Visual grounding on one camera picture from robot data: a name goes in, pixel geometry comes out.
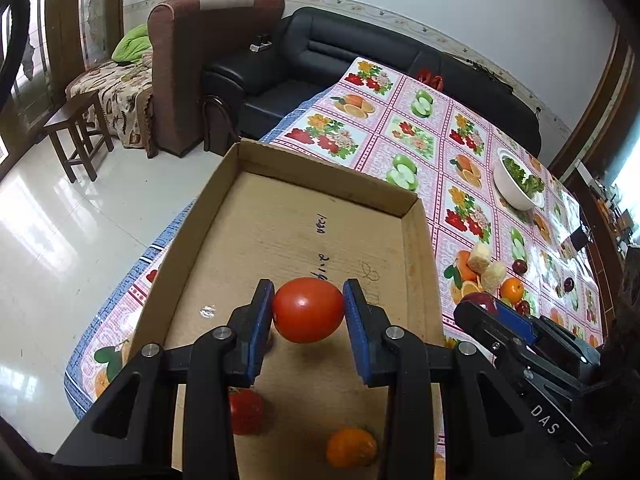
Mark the cream cake cube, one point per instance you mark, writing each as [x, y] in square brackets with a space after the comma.
[493, 276]
[479, 258]

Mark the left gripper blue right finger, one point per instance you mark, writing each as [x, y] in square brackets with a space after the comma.
[366, 324]

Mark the red tomato with stem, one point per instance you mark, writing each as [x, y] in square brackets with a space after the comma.
[247, 412]

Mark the cardboard tray box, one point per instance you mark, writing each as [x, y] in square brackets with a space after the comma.
[307, 226]

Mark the dark red jujube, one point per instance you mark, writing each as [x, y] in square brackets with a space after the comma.
[519, 266]
[523, 308]

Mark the brown armchair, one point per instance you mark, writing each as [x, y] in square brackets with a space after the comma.
[185, 35]

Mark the wooden stool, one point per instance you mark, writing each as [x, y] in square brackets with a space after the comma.
[83, 118]

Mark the cream cake cube front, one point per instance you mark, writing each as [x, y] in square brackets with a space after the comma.
[493, 276]

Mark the green cushion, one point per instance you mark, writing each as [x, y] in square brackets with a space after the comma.
[132, 46]

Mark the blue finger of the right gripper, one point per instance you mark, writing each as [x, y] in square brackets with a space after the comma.
[521, 326]

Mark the wooden glass door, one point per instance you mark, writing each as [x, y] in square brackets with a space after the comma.
[55, 41]

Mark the black cup on table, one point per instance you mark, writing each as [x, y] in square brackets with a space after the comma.
[580, 238]

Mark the white bowl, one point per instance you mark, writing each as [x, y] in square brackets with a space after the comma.
[508, 189]

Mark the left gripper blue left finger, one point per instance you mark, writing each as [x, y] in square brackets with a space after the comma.
[251, 325]

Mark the fruit print pink tablecloth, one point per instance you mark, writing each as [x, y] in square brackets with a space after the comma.
[165, 413]

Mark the dark red plum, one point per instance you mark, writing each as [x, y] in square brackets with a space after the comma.
[483, 300]

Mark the red cherry tomato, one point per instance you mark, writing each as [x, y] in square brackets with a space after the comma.
[307, 310]

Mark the wooden sideboard with clutter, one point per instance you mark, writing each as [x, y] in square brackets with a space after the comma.
[584, 161]

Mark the cream cake cube back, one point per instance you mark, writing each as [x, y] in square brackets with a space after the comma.
[479, 258]

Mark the red item on sofa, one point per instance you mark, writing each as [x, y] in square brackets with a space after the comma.
[427, 77]

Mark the green lettuce leaves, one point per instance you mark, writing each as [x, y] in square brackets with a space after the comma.
[530, 184]

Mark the floral patterned seat cover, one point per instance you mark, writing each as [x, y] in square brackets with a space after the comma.
[125, 93]

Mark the orange mandarin with leaf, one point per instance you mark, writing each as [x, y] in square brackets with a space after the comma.
[351, 448]

